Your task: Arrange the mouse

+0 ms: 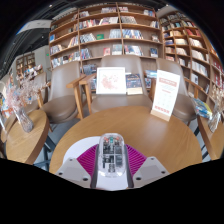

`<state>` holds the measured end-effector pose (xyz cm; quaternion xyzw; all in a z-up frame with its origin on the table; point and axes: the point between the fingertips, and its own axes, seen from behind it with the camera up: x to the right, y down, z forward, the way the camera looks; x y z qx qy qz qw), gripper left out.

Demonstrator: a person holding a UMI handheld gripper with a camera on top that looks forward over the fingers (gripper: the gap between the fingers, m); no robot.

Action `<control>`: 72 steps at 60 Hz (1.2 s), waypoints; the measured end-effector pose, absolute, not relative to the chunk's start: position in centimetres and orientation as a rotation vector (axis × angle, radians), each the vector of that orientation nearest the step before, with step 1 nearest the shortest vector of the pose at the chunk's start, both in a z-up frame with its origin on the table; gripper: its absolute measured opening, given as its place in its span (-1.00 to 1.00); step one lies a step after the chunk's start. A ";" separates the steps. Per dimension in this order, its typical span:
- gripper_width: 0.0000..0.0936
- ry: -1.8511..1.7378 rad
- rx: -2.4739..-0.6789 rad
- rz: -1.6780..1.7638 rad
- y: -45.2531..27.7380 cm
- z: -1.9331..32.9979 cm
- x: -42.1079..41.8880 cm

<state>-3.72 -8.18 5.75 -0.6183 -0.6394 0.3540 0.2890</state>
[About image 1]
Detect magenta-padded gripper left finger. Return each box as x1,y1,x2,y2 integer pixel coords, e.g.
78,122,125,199
54,144,101,190

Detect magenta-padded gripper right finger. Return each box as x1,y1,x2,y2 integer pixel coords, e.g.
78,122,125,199
123,144,170,190

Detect transparent computer mouse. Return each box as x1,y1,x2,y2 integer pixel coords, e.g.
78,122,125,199
96,132,129,181

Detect white mouse pad red rest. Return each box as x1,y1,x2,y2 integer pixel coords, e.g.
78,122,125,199
62,135,130,192

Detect round wooden side table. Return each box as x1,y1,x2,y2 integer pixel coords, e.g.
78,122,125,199
0,112,18,144
4,109,50,165
196,114,224,161

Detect white sign wooden base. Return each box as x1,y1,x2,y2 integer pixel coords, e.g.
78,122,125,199
150,69,181,122

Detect glass vase pink dried flowers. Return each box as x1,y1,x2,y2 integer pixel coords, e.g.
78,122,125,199
4,73,48,134

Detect dark book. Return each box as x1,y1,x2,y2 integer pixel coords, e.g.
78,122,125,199
125,73,144,96

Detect stack of books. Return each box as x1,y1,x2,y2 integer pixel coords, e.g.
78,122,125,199
192,97,213,119

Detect white picture with red print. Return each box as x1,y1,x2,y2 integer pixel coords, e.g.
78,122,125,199
95,66,128,96

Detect light blue flat books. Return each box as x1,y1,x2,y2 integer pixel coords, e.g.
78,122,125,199
144,69,158,81

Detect small distant bookshelf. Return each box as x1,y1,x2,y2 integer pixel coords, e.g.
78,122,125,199
14,51,44,81

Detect curved wooden bookshelf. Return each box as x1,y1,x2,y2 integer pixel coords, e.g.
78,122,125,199
158,11,224,111

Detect wide wooden bookshelf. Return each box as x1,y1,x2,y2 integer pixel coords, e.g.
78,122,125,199
48,2,164,73

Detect white hanging ceiling panel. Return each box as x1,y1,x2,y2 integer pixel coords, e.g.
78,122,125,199
16,19,53,35

